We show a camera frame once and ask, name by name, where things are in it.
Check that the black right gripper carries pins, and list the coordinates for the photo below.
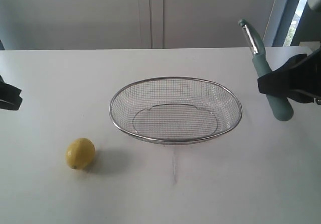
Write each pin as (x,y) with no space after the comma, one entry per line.
(306,79)

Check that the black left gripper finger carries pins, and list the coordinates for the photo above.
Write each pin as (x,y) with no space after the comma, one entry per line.
(9,92)
(11,104)

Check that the teal handled peeler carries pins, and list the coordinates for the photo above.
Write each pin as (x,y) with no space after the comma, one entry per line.
(281,108)

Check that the yellow lemon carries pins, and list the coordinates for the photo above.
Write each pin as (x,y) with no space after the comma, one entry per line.
(80,153)

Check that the oval metal wire basket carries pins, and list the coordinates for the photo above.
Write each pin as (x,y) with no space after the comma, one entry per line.
(175,110)

